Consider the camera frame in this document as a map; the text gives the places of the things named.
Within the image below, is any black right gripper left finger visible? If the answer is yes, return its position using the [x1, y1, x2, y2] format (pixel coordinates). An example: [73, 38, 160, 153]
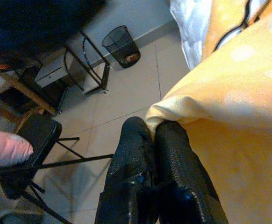
[95, 116, 158, 224]

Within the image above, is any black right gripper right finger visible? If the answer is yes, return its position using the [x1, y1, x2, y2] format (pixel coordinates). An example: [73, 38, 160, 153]
[154, 121, 229, 224]

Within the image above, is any black folding chair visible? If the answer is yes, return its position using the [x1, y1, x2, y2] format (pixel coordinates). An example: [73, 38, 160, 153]
[0, 113, 115, 224]

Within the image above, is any orange trash in bin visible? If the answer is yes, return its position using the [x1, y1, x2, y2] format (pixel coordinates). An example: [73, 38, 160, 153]
[124, 54, 139, 65]

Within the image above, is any white drawer cabinet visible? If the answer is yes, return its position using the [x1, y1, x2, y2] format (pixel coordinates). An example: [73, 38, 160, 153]
[34, 58, 69, 88]

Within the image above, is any black mesh waste bin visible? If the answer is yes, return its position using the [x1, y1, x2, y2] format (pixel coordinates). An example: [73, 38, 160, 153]
[101, 25, 142, 69]

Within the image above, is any wooden desk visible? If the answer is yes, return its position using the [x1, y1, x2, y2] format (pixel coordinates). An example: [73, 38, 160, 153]
[0, 62, 57, 133]

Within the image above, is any white quilted mattress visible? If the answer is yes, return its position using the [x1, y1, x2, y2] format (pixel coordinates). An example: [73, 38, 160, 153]
[170, 0, 212, 70]

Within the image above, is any black fluffy garment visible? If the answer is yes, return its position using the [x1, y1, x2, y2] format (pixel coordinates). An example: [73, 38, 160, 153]
[0, 0, 110, 60]

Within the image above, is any black metal frame cart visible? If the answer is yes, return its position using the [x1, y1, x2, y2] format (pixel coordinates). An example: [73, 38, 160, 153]
[63, 30, 111, 95]

